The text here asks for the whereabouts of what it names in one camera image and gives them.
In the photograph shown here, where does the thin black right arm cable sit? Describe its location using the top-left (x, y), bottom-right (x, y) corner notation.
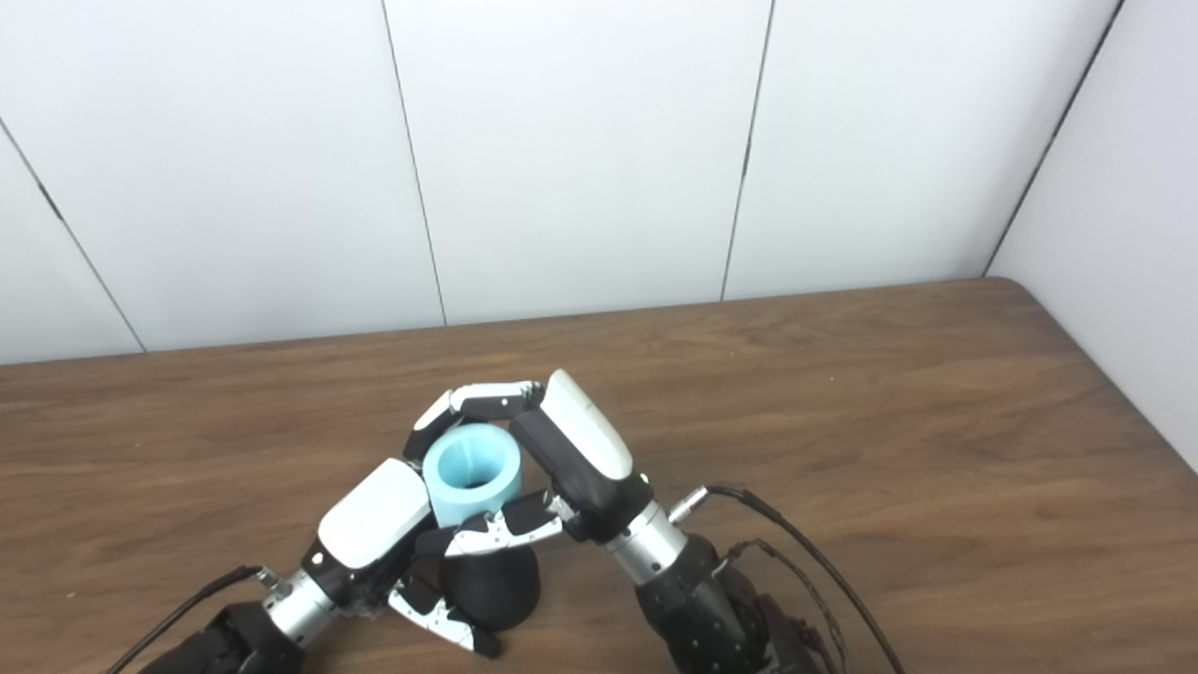
top-left (721, 538), bottom-right (851, 674)

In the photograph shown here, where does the light-blue short hose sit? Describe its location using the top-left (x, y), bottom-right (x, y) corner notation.
top-left (423, 423), bottom-right (523, 528)

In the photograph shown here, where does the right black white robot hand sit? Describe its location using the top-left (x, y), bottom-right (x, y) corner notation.
top-left (402, 369), bottom-right (654, 560)

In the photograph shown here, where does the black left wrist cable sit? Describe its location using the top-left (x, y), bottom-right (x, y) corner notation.
top-left (105, 564), bottom-right (282, 674)

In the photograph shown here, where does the black flared nozzle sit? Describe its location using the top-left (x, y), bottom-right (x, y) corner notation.
top-left (438, 546), bottom-right (542, 633)

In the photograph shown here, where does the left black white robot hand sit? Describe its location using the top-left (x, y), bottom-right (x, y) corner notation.
top-left (299, 457), bottom-right (502, 659)

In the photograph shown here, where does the thick black right wrist cable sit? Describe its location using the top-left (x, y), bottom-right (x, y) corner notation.
top-left (668, 483), bottom-right (907, 674)

